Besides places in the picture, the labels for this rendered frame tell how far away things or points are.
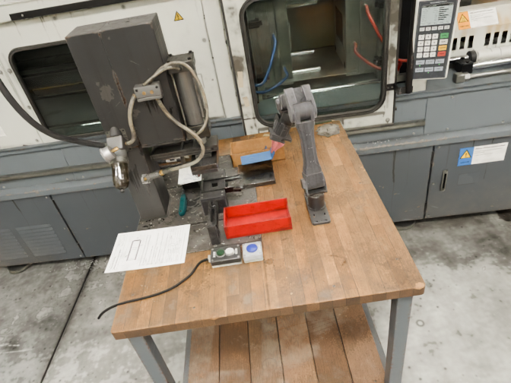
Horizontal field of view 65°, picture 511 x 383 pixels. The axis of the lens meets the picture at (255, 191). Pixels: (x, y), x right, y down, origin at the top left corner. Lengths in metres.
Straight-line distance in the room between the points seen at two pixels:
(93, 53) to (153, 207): 0.63
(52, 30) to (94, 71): 0.83
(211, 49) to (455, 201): 1.73
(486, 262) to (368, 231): 1.35
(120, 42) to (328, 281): 0.99
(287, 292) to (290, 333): 0.75
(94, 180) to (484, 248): 2.37
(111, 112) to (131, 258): 0.54
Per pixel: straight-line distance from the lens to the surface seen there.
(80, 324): 2.75
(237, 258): 1.39
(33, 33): 2.29
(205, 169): 1.50
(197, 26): 2.05
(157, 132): 1.49
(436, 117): 2.38
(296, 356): 1.97
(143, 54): 1.38
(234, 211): 1.57
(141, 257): 1.56
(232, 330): 2.09
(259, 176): 1.76
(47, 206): 2.80
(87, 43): 1.41
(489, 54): 2.59
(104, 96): 1.46
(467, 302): 2.50
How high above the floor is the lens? 1.91
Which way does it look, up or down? 36 degrees down
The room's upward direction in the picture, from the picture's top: 11 degrees counter-clockwise
